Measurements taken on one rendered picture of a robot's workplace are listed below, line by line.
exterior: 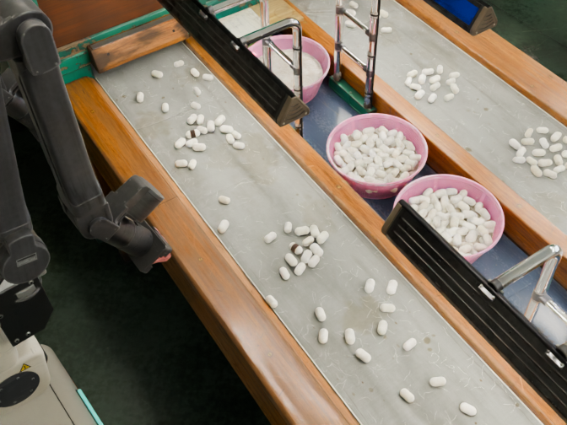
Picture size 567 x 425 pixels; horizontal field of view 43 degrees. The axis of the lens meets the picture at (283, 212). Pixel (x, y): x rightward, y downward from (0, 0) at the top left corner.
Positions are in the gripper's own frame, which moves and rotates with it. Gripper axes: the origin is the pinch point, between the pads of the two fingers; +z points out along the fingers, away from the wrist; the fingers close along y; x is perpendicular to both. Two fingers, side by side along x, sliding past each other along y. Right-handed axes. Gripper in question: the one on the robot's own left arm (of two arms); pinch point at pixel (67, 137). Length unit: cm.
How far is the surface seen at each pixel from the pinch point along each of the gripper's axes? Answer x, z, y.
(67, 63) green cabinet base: -8, 25, 48
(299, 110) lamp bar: -40, 14, -32
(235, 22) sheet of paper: -52, 53, 38
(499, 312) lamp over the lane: -35, 7, -94
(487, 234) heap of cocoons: -51, 56, -67
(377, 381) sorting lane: -9, 34, -79
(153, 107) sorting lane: -16.2, 38.2, 24.3
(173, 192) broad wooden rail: -5.1, 29.4, -9.4
